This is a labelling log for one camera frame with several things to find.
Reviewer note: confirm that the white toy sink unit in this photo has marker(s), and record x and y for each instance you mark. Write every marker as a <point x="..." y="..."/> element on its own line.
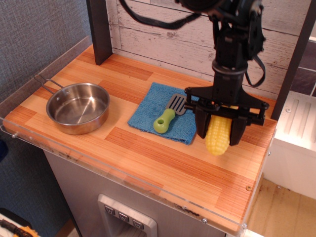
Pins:
<point x="291" y="162"/>

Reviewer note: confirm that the silver dispenser panel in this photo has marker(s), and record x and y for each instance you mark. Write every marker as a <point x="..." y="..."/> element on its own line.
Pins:
<point x="127" y="217"/>

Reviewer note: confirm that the dark right frame post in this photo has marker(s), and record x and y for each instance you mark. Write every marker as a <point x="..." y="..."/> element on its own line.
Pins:
<point x="295" y="60"/>

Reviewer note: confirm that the blue terry cloth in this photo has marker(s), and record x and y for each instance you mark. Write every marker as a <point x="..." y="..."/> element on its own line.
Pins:
<point x="182" y="128"/>

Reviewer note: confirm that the dark left frame post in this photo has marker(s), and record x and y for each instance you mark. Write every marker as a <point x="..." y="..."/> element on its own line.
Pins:
<point x="100" y="30"/>

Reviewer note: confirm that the dark frame post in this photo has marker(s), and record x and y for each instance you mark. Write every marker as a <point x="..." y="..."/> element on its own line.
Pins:
<point x="100" y="30"/>
<point x="295" y="60"/>

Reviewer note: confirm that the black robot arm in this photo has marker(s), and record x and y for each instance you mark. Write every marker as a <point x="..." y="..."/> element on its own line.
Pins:
<point x="238" y="38"/>

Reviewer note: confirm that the yellow plastic corn cob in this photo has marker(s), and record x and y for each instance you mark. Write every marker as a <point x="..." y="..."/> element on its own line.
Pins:
<point x="217" y="139"/>

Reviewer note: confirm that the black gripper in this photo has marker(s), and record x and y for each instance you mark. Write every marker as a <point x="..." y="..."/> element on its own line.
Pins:
<point x="226" y="98"/>

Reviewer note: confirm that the grey spatula green handle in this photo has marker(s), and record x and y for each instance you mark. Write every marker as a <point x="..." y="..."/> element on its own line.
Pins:
<point x="175" y="106"/>

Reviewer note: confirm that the small steel saucepan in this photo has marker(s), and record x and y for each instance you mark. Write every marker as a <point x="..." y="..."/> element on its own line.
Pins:
<point x="78" y="108"/>

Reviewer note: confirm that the orange object bottom left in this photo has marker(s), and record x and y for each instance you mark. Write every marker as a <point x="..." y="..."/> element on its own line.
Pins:
<point x="32" y="232"/>

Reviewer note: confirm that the clear acrylic edge guard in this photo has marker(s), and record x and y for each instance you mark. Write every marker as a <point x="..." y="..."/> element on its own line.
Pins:
<point x="218" y="190"/>

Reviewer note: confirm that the grey toy fridge cabinet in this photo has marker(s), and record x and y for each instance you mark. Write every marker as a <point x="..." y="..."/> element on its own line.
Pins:
<point x="83" y="190"/>

